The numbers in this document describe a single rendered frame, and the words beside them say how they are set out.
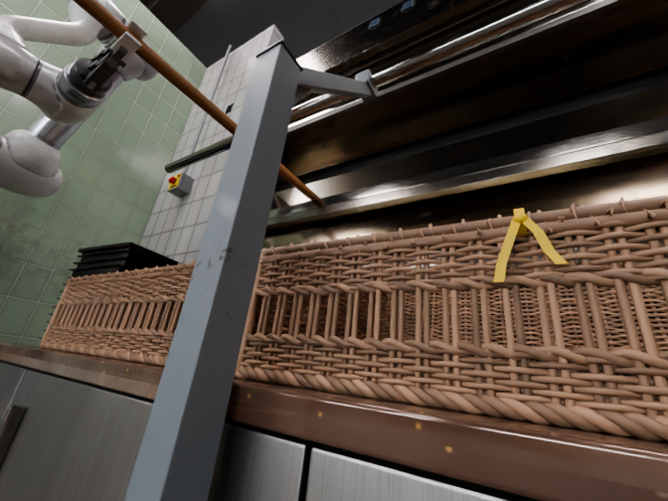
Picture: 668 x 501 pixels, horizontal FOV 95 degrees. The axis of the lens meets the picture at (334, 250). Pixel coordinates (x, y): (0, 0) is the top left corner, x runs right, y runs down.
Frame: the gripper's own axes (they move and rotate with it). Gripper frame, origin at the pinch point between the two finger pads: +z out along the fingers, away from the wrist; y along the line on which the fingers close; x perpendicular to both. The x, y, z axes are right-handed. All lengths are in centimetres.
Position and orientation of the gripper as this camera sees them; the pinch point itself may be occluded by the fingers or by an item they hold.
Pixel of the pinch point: (128, 40)
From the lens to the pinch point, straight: 88.3
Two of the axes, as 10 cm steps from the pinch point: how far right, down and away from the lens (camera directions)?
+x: -5.3, -3.8, -7.6
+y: -1.1, 9.2, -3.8
